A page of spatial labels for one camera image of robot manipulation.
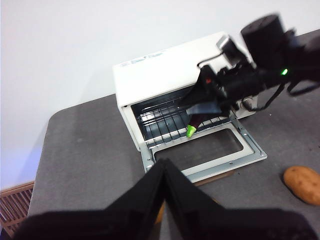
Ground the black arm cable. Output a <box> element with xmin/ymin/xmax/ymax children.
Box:
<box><xmin>241</xmin><ymin>81</ymin><xmax>320</xmax><ymax>112</ymax></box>

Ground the purple eggplant with green stem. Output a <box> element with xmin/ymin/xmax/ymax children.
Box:
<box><xmin>186</xmin><ymin>113</ymin><xmax>208</xmax><ymax>138</ymax></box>

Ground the metal wire oven rack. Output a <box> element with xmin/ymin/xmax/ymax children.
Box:
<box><xmin>133</xmin><ymin>99</ymin><xmax>235</xmax><ymax>147</ymax></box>

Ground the white toaster oven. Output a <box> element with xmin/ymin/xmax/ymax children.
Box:
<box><xmin>111</xmin><ymin>31</ymin><xmax>260</xmax><ymax>152</ymax></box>

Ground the brown potato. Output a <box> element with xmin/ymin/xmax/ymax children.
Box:
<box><xmin>283</xmin><ymin>165</ymin><xmax>320</xmax><ymax>206</ymax></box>

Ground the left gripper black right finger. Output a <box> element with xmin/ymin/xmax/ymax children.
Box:
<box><xmin>164</xmin><ymin>158</ymin><xmax>318</xmax><ymax>240</ymax></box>

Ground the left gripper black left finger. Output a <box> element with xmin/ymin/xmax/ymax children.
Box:
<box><xmin>12</xmin><ymin>159</ymin><xmax>166</xmax><ymax>240</ymax></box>

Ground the glass oven door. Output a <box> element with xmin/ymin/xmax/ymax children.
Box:
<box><xmin>139</xmin><ymin>119</ymin><xmax>268</xmax><ymax>187</ymax></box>

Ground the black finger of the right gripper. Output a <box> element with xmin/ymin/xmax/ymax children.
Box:
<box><xmin>187</xmin><ymin>101</ymin><xmax>231</xmax><ymax>118</ymax></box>
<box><xmin>178</xmin><ymin>68</ymin><xmax>218</xmax><ymax>108</ymax></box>

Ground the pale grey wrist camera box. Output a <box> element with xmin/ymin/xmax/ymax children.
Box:
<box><xmin>216</xmin><ymin>34</ymin><xmax>247</xmax><ymax>67</ymax></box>

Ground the brown slatted floor grate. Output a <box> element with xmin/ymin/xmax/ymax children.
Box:
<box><xmin>0</xmin><ymin>181</ymin><xmax>36</xmax><ymax>237</ymax></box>

